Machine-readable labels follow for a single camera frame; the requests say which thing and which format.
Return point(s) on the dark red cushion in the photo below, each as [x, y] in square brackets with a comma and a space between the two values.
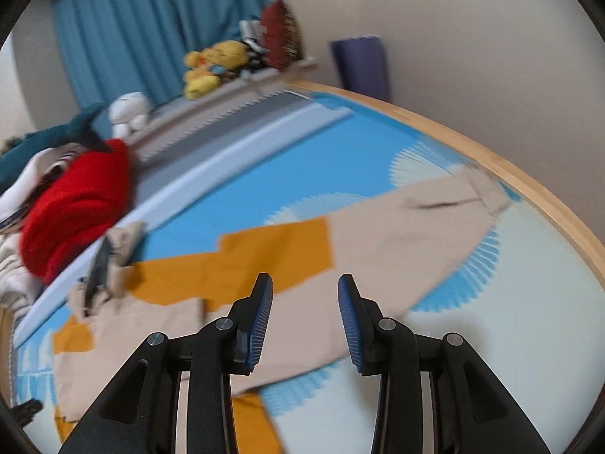
[280, 33]

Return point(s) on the blue curtain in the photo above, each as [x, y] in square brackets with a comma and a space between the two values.
[142, 33]

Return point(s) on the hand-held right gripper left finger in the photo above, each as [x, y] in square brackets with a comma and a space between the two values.
[263, 321]

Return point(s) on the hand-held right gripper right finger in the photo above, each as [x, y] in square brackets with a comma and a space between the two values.
[349, 321]

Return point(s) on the red blanket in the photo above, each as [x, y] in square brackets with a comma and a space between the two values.
[75, 208]

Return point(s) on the grey headboard shelf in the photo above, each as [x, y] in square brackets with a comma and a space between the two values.
[203, 104]

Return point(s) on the yellow plush toy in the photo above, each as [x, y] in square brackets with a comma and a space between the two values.
[212, 64]

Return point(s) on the wooden bed frame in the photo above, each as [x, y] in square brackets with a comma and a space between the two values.
[543, 189]

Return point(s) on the pile of white clothes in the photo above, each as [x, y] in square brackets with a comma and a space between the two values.
[19, 189]

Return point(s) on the teal garment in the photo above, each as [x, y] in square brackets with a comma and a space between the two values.
[52, 139]

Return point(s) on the blue and white patterned bedsheet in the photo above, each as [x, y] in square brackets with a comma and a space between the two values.
[496, 340]

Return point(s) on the beige and orange jacket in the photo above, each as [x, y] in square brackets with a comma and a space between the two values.
[378, 246]

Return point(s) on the black and white plush toy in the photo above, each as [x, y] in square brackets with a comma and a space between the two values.
[253, 40]

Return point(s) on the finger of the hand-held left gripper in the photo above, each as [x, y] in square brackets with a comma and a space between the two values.
[27, 410]

